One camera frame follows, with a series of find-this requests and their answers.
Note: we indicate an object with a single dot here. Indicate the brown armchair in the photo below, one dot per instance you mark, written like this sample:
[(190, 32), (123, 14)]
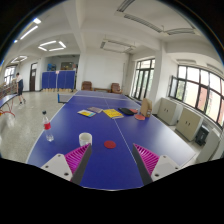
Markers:
[(86, 85), (115, 88)]

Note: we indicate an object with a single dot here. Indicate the white cabinet near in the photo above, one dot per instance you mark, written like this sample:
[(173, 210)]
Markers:
[(210, 146)]

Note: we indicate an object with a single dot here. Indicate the red table tennis paddle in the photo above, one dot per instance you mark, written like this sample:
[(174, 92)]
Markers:
[(139, 117)]

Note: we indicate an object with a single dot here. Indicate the colourful booklet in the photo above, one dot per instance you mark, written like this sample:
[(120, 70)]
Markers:
[(86, 113)]

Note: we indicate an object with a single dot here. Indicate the yellow book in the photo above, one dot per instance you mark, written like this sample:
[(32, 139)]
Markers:
[(113, 114)]

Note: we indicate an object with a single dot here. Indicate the person in dark shirt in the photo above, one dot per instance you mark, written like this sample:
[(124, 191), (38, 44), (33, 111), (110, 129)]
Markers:
[(20, 86)]

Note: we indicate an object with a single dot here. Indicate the black bin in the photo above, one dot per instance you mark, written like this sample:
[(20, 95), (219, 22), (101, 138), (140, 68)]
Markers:
[(201, 135)]

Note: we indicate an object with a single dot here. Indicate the left brown armchair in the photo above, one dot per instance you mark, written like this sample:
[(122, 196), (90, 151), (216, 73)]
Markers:
[(86, 85)]

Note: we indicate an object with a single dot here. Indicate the white cabinet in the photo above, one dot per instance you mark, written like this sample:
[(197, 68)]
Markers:
[(210, 146), (189, 124), (169, 111)]

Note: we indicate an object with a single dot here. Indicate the black table tennis paddle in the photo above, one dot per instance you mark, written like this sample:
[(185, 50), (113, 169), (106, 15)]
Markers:
[(126, 111)]

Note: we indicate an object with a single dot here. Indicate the brown cardboard box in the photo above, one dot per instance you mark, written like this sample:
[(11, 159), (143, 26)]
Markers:
[(146, 107)]

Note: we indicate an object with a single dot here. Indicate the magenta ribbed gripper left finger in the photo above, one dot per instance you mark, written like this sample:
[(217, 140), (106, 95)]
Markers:
[(71, 166)]

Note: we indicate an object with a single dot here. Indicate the clear plastic water bottle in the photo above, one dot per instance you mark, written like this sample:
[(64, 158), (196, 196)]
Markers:
[(47, 127)]

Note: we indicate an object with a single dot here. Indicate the right brown armchair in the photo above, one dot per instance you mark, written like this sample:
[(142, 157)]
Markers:
[(115, 88)]

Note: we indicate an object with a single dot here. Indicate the white paper cup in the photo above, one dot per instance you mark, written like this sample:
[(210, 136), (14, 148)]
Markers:
[(85, 138)]

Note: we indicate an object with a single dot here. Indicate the white cabinet far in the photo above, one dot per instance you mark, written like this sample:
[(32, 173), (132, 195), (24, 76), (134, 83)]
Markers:
[(169, 111)]

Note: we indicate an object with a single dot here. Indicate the white cabinet middle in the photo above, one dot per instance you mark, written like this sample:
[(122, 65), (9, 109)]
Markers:
[(189, 124)]

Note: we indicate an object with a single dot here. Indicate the blue partition boards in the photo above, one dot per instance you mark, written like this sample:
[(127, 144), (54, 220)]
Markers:
[(62, 79)]

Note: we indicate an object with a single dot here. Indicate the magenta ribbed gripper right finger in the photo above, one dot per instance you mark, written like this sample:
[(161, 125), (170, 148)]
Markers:
[(151, 166)]

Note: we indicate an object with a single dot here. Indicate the red round coaster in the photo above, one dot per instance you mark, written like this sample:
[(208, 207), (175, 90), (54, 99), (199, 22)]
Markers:
[(109, 144)]

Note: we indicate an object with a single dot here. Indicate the grey booklet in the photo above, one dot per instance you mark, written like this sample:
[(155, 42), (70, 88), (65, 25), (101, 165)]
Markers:
[(95, 109)]

